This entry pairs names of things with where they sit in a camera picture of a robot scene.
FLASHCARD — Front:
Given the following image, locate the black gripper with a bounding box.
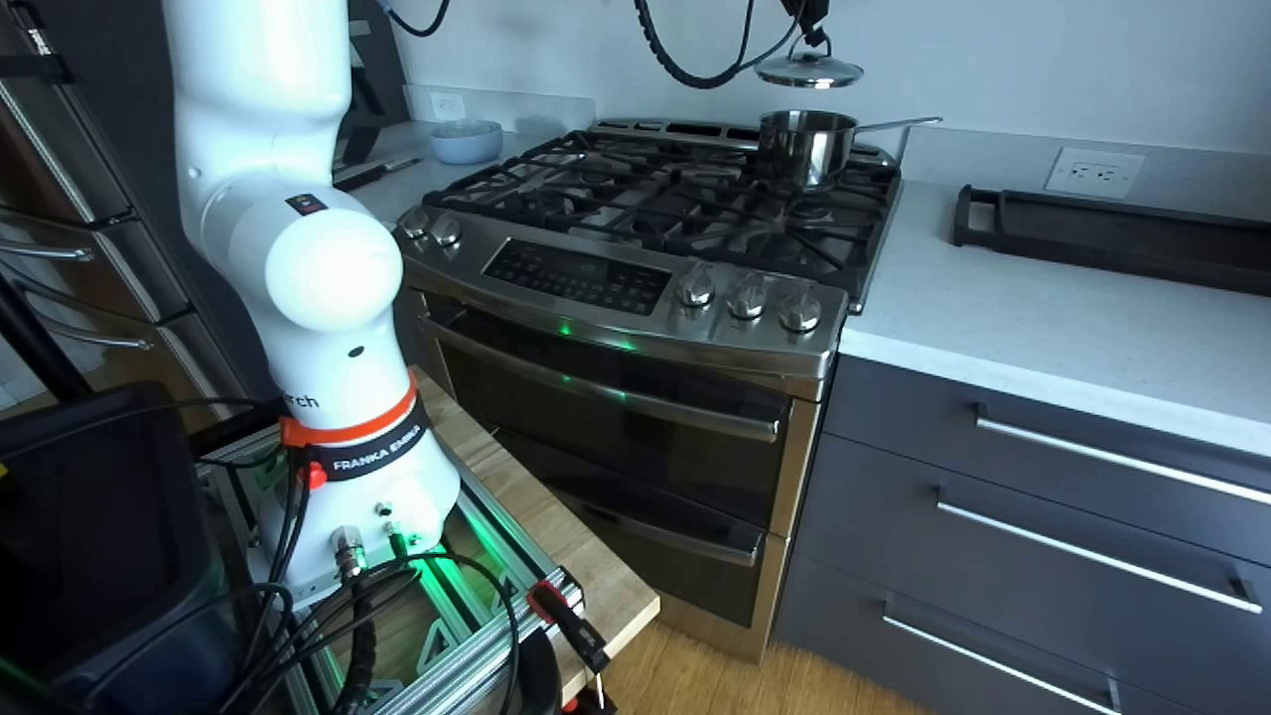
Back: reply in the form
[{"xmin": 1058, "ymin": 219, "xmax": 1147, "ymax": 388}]
[{"xmin": 779, "ymin": 0, "xmax": 838, "ymax": 53}]

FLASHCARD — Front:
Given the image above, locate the glass pot lid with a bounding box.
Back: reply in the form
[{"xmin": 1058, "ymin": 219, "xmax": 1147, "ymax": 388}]
[{"xmin": 756, "ymin": 32, "xmax": 869, "ymax": 97}]

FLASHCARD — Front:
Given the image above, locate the small steel saucepan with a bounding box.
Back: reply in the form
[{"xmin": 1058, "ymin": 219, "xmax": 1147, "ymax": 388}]
[{"xmin": 756, "ymin": 107, "xmax": 946, "ymax": 192}]

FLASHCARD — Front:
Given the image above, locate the pale blue bowl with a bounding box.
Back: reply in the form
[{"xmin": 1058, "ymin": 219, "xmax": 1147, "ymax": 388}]
[{"xmin": 420, "ymin": 117, "xmax": 509, "ymax": 171}]

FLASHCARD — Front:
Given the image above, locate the stainless steel gas range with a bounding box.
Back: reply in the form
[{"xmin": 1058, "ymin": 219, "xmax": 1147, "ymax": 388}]
[{"xmin": 388, "ymin": 117, "xmax": 909, "ymax": 665}]

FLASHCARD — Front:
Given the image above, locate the black griddle tray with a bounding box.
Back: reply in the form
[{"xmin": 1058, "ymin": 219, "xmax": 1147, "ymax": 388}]
[{"xmin": 946, "ymin": 182, "xmax": 1271, "ymax": 302}]

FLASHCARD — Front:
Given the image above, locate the dark utensil on counter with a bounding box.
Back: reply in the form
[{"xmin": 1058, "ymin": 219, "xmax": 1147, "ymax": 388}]
[{"xmin": 335, "ymin": 150, "xmax": 428, "ymax": 192}]

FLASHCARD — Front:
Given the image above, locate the wooden platform board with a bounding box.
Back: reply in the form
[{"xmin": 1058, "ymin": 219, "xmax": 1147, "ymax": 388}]
[{"xmin": 413, "ymin": 375, "xmax": 662, "ymax": 702}]

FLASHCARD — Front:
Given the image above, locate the metal shelf rack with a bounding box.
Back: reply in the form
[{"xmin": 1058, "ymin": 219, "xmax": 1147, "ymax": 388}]
[{"xmin": 0, "ymin": 0, "xmax": 259, "ymax": 409}]

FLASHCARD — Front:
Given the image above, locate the black bin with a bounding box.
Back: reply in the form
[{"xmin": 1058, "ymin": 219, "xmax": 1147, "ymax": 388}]
[{"xmin": 0, "ymin": 383, "xmax": 251, "ymax": 715}]

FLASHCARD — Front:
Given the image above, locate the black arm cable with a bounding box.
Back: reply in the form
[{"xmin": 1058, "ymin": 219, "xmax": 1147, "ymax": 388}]
[{"xmin": 627, "ymin": 0, "xmax": 804, "ymax": 97}]

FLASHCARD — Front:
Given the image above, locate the white single wall outlet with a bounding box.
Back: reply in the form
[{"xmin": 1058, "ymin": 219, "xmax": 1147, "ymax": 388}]
[{"xmin": 1042, "ymin": 142, "xmax": 1147, "ymax": 204}]

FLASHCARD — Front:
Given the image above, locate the white double wall outlet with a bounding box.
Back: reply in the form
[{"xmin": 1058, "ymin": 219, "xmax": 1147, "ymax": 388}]
[{"xmin": 427, "ymin": 89, "xmax": 472, "ymax": 127}]

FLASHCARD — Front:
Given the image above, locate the grey drawer steel handle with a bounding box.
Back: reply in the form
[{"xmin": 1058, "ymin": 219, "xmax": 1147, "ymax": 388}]
[
  {"xmin": 819, "ymin": 352, "xmax": 1271, "ymax": 571},
  {"xmin": 771, "ymin": 551, "xmax": 1271, "ymax": 715},
  {"xmin": 789, "ymin": 432, "xmax": 1271, "ymax": 682}
]

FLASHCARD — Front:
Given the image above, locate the red cable connector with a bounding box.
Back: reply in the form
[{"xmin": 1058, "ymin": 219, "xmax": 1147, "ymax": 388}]
[{"xmin": 525, "ymin": 575, "xmax": 615, "ymax": 675}]

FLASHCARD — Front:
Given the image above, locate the aluminium base frame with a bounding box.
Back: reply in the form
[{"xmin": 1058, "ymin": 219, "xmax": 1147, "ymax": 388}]
[{"xmin": 194, "ymin": 432, "xmax": 604, "ymax": 715}]

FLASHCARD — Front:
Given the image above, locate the black base cable bundle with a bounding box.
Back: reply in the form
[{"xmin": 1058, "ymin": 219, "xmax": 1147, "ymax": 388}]
[{"xmin": 194, "ymin": 448, "xmax": 562, "ymax": 715}]

